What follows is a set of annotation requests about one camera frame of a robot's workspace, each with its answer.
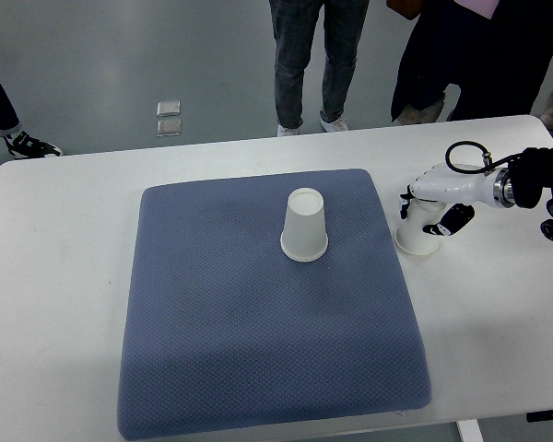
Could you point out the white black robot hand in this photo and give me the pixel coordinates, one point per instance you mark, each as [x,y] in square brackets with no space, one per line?
[443,185]

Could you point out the white paper cup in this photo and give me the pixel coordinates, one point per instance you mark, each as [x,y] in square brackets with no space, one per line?
[410,236]
[304,237]

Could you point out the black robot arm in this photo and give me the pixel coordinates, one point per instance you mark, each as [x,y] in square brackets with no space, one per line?
[530,173]

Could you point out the person in dark clothes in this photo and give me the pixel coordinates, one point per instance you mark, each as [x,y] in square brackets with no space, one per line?
[496,52]

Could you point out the white table leg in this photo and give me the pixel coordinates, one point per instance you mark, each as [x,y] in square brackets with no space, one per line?
[469,431]

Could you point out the black table control panel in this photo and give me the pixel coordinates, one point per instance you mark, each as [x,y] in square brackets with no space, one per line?
[540,416]

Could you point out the blue textured cushion mat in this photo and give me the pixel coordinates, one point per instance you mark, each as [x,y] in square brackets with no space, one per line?
[223,330]

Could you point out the lower metal floor plate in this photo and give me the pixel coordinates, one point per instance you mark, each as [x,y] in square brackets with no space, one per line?
[169,127]

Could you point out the metal floor plate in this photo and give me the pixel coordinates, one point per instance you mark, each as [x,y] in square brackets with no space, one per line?
[169,127]
[168,108]

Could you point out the upper metal floor plate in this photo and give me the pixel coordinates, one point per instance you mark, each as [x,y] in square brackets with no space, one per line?
[168,108]

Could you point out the person at left edge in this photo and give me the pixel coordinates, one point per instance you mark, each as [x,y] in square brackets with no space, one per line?
[19,143]

